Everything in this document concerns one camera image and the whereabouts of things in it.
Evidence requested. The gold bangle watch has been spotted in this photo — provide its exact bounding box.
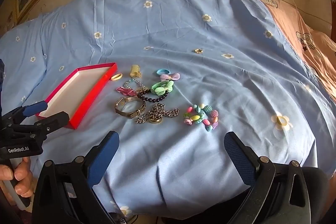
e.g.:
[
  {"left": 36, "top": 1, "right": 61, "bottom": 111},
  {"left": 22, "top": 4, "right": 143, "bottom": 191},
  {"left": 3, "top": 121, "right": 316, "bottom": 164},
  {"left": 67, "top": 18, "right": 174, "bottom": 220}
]
[{"left": 114, "top": 97, "right": 146, "bottom": 119}]

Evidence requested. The colorful bead bracelet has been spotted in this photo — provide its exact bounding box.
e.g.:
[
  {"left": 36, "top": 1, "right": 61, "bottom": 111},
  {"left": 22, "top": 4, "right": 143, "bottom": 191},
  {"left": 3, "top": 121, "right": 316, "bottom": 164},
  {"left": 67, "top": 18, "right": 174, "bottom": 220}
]
[{"left": 183, "top": 103, "right": 220, "bottom": 132}]

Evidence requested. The silver chain necklace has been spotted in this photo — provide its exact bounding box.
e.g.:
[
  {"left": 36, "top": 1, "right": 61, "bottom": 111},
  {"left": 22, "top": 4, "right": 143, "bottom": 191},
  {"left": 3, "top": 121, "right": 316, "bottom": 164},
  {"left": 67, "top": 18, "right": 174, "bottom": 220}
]
[{"left": 134, "top": 103, "right": 180, "bottom": 125}]

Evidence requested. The pink hair clip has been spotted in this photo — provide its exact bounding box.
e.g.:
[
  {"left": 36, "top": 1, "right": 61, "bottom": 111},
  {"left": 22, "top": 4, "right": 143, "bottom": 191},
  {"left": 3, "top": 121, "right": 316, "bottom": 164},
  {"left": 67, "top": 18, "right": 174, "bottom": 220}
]
[{"left": 116, "top": 86, "right": 137, "bottom": 97}]

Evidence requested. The black bead bracelet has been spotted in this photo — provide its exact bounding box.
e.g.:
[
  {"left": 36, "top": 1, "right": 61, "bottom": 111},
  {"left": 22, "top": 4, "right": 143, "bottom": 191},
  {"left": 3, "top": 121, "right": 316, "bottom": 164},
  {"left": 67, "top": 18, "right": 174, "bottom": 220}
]
[{"left": 136, "top": 88, "right": 170, "bottom": 103}]

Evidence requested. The crystal bead bracelet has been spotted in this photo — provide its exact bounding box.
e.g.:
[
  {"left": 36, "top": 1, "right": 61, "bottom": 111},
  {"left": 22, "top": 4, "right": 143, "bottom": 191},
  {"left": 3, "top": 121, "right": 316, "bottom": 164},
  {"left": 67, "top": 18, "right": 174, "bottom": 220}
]
[{"left": 123, "top": 78, "right": 146, "bottom": 92}]

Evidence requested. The yellow hair claw clip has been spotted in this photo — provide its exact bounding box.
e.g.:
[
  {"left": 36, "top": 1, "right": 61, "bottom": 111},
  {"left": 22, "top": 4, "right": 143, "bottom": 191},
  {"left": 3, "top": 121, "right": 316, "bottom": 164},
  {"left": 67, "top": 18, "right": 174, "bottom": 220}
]
[{"left": 130, "top": 64, "right": 142, "bottom": 78}]

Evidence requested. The green bow hair tie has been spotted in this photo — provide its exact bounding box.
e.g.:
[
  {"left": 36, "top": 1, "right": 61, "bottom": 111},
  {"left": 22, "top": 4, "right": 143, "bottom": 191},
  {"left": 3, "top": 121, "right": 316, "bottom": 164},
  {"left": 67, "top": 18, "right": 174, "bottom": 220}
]
[{"left": 150, "top": 80, "right": 175, "bottom": 97}]

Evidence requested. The purple bow hair tie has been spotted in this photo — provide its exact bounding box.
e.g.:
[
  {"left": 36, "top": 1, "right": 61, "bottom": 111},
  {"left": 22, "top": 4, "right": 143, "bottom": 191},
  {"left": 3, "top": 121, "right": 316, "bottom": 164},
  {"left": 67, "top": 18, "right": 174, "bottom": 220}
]
[{"left": 159, "top": 72, "right": 181, "bottom": 82}]

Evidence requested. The person's left hand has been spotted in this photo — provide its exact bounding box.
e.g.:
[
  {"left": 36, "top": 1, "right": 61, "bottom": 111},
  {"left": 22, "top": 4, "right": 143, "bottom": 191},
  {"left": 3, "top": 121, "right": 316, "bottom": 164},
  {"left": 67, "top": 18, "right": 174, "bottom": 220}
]
[{"left": 1, "top": 157, "right": 34, "bottom": 198}]

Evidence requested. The red shallow box tray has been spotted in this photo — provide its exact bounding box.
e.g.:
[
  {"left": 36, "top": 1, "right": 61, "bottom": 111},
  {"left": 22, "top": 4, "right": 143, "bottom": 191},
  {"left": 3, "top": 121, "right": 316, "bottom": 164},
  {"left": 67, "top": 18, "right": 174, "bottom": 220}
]
[{"left": 36, "top": 63, "right": 117, "bottom": 130}]

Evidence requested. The light blue floral quilt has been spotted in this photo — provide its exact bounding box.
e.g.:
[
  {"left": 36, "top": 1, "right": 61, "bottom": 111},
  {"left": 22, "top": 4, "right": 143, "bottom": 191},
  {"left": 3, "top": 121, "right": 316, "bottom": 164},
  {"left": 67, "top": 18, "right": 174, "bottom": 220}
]
[{"left": 1, "top": 0, "right": 335, "bottom": 218}]

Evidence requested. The pink cartoon bedsheet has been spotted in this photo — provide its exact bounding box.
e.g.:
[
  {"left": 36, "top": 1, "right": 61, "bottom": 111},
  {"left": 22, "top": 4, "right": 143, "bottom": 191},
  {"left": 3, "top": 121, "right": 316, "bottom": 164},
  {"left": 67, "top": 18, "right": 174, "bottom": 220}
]
[{"left": 260, "top": 0, "right": 335, "bottom": 100}]

